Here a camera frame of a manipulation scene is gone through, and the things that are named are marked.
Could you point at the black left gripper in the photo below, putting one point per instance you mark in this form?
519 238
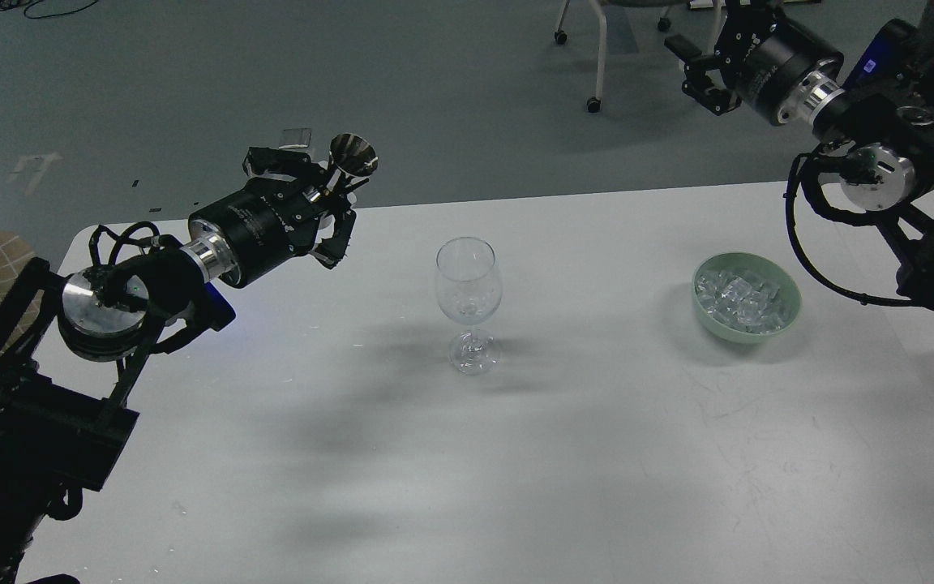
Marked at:
272 219

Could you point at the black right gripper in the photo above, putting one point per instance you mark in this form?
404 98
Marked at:
763 55

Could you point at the steel double jigger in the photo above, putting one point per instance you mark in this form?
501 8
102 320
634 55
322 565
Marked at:
351 162

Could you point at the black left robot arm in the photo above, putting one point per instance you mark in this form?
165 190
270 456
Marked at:
73 346

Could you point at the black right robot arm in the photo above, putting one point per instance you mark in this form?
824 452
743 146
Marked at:
873 164

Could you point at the clear wine glass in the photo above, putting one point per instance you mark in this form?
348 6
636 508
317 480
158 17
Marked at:
469 289

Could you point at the green bowl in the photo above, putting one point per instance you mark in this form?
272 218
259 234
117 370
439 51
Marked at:
761 265

